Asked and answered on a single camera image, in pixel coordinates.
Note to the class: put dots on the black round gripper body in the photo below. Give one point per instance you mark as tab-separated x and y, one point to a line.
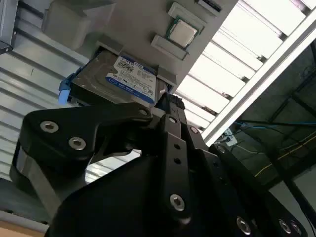
118	197

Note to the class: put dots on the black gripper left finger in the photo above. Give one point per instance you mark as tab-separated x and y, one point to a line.
61	128

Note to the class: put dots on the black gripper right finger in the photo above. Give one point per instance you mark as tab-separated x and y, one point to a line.
222	172

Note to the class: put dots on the hard disk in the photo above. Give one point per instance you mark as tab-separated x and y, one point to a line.
98	74

